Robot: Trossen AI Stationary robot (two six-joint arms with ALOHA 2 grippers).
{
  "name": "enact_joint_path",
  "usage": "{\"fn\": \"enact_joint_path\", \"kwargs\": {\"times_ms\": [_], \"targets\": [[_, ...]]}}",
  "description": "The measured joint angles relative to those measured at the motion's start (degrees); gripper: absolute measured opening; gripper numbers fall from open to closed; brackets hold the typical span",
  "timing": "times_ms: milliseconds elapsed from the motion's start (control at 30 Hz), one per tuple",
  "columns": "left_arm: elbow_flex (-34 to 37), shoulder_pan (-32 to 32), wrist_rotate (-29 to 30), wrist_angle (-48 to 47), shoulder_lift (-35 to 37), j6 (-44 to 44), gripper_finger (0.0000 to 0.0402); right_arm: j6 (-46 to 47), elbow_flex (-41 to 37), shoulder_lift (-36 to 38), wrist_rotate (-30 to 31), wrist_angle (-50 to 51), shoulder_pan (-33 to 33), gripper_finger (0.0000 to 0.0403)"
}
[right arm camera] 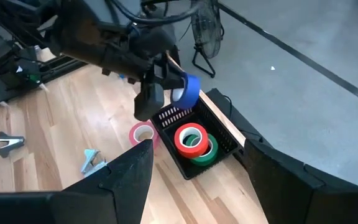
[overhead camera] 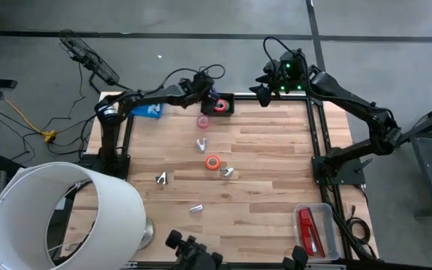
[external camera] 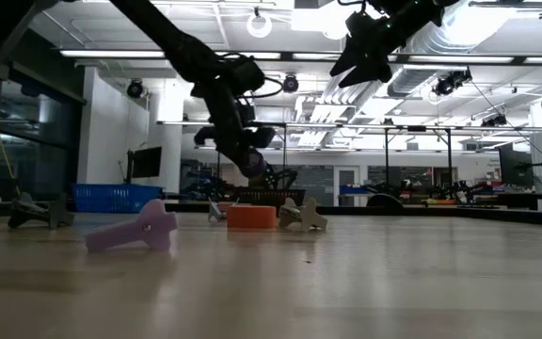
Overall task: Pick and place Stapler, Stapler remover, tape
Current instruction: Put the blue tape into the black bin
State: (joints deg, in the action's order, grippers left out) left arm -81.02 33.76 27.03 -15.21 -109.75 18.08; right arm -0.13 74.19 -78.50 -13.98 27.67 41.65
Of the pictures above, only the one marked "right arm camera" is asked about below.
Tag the black metal table frame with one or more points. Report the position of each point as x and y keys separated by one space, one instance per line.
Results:
x=61 y=67

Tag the black staple remover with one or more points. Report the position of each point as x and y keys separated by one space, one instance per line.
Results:
x=8 y=144

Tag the black floor fan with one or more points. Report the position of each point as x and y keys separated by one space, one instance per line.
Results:
x=207 y=31

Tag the black plastic basket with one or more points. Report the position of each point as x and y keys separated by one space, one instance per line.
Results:
x=166 y=132

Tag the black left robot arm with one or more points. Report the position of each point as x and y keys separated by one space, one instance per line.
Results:
x=82 y=28

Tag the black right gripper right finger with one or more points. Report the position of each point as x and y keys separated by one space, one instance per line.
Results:
x=291 y=202

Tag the blue tape roll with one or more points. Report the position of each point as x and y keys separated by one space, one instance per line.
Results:
x=193 y=90

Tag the pink tape roll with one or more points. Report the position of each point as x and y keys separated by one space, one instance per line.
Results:
x=131 y=133

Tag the small white paper scrap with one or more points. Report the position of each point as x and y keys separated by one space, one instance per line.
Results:
x=272 y=68

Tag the green tape roll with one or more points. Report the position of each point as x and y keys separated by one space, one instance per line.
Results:
x=211 y=155

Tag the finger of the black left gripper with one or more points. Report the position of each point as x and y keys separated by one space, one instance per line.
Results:
x=172 y=84
x=172 y=72

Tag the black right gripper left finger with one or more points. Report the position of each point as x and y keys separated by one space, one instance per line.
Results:
x=89 y=202

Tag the light blue staple remover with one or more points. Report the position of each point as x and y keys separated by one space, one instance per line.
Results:
x=90 y=161

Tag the red tape roll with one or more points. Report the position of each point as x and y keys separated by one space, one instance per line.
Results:
x=191 y=152

